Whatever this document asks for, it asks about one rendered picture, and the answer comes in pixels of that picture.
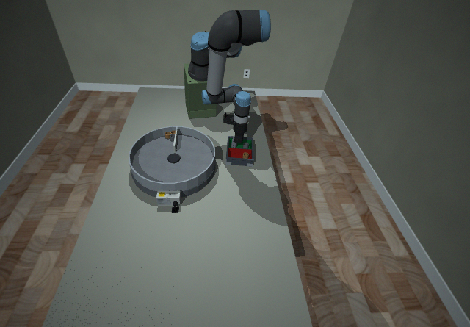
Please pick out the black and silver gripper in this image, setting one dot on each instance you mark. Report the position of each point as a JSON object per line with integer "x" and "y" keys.
{"x": 240, "y": 127}

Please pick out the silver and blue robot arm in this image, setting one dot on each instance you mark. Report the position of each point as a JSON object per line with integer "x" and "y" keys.
{"x": 209, "y": 51}

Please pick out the red and green divided bin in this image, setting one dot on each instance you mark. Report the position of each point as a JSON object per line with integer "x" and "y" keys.
{"x": 234, "y": 155}

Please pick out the grey round turntable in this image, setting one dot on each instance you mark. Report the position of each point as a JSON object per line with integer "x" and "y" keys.
{"x": 170, "y": 170}

